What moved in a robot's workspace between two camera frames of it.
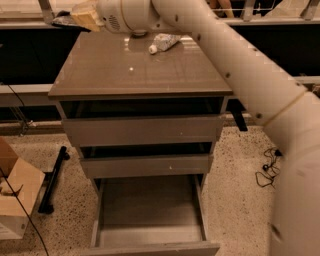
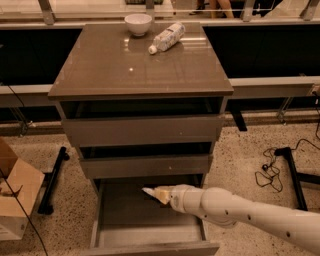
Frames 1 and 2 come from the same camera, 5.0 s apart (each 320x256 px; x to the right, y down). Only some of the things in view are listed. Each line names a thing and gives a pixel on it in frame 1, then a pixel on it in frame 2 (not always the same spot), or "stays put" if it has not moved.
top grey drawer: x=197 y=130 stays put
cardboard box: x=20 y=186 stays put
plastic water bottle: x=163 y=41 stays put
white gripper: x=110 y=15 to x=177 y=198
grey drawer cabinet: x=144 y=112 stays put
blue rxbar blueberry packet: x=64 y=17 to x=150 y=191
